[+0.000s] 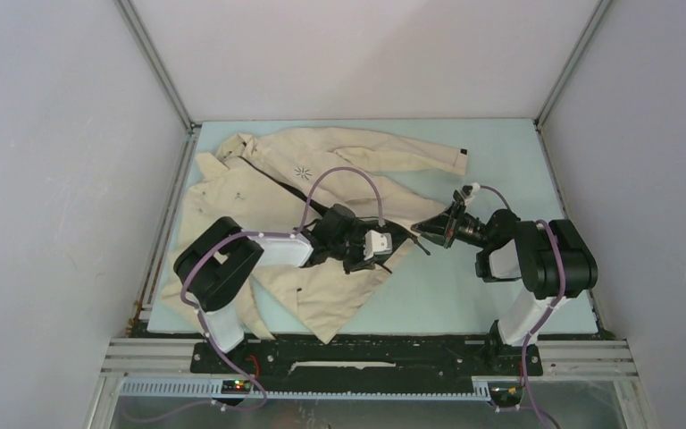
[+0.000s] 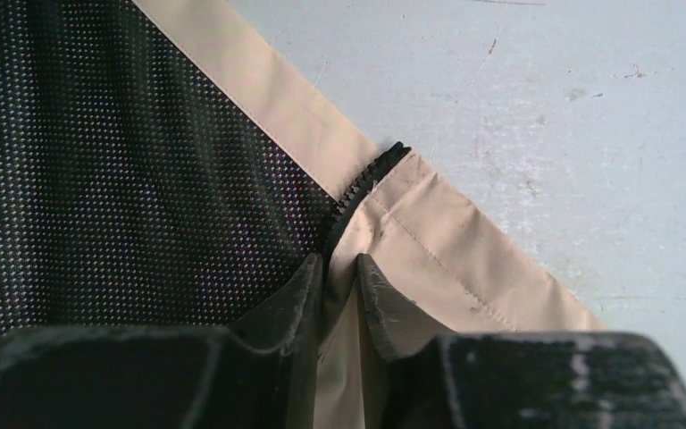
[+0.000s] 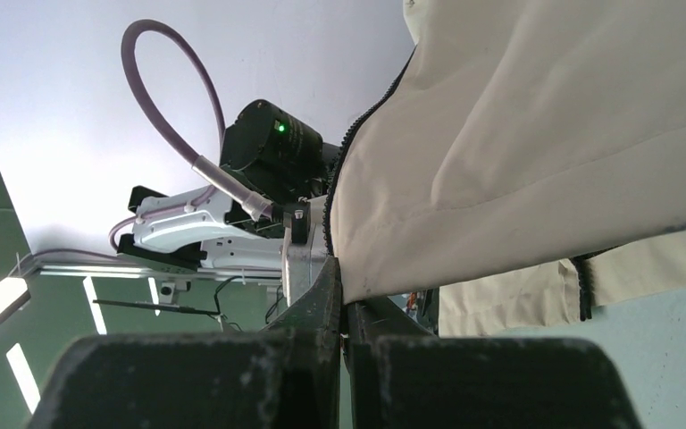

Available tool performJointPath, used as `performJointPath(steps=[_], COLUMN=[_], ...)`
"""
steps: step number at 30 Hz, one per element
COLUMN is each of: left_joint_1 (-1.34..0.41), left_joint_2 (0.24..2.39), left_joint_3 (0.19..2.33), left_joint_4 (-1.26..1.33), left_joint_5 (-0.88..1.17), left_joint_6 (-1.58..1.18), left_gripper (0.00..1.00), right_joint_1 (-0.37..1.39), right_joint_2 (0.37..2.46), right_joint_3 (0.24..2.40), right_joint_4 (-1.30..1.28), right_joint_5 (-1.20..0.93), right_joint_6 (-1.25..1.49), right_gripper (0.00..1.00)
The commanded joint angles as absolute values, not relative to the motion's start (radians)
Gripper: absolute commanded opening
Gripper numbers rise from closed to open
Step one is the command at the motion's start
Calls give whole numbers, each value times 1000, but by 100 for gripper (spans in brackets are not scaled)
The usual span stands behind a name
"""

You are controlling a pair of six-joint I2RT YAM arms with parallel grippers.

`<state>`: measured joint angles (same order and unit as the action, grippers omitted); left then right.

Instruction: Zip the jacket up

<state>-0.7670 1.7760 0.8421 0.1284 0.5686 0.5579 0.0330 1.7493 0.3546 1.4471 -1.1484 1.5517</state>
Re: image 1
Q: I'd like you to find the left controller board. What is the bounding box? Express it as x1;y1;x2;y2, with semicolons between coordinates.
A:
220;380;253;395

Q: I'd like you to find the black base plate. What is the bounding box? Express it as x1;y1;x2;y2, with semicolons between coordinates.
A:
189;334;543;394

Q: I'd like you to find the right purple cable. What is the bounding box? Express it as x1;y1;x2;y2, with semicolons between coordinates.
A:
475;184;568;429

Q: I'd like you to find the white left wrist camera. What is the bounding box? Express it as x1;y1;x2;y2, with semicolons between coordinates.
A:
364;230;393;261

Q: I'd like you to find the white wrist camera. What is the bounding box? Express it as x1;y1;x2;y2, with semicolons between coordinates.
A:
453;182;481;206
364;230;393;261

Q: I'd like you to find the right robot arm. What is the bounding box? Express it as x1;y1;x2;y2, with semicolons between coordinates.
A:
412;202;598;374

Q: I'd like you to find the light blue table mat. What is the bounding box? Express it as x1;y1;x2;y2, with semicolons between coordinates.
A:
146;119;598;334

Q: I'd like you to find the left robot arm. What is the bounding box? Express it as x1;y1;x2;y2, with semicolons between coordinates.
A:
173;205;415;373

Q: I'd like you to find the aluminium frame rail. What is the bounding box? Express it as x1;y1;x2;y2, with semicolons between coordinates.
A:
86;335;648;428

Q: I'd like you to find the controller board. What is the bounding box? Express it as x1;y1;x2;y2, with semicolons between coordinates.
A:
220;380;253;395
489;385;524;408

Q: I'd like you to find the right controller board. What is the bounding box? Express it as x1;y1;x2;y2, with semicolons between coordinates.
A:
489;385;524;408

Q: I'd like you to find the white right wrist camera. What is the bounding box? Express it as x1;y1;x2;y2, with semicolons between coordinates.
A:
453;182;481;206

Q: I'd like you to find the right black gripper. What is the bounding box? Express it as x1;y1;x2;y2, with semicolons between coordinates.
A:
411;200;493;249

